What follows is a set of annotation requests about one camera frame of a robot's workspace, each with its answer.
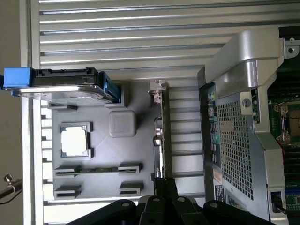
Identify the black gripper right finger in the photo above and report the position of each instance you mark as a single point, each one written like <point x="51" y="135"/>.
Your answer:
<point x="182" y="211"/>

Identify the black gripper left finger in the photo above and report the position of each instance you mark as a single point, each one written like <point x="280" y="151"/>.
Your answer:
<point x="150" y="211"/>

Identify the green RAM stick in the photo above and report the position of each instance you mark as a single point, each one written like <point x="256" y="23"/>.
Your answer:
<point x="98" y="170"/>

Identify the grey parts rack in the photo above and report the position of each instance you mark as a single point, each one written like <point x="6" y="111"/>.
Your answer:
<point x="103" y="152"/>

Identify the grey square rounded block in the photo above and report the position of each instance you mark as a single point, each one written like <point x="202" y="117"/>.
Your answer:
<point x="122" y="123"/>

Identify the silver open PC case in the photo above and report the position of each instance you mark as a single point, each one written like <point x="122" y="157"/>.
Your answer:
<point x="234" y="131"/>

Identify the CPU chip with silver lid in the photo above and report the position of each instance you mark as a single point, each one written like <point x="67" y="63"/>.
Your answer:
<point x="75" y="141"/>

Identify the green motherboard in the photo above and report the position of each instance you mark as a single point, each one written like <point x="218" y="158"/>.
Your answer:
<point x="274" y="117"/>

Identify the metal clamp with knob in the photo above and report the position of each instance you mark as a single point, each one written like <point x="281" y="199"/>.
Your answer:
<point x="11" y="187"/>

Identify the hard disk with blue caddy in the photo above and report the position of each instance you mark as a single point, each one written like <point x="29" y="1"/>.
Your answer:
<point x="63" y="82"/>

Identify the CPU socket with metal frame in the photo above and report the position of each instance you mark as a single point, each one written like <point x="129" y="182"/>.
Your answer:
<point x="295" y="122"/>

